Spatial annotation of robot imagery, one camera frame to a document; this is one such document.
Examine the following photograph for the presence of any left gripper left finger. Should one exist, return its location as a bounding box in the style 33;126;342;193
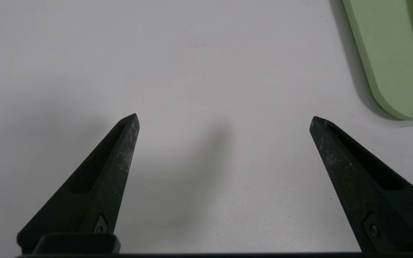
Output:
17;114;140;253

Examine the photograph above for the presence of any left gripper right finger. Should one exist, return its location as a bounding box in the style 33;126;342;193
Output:
309;116;413;254

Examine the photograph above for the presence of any light green plastic tray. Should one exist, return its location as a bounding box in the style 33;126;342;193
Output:
342;0;413;121

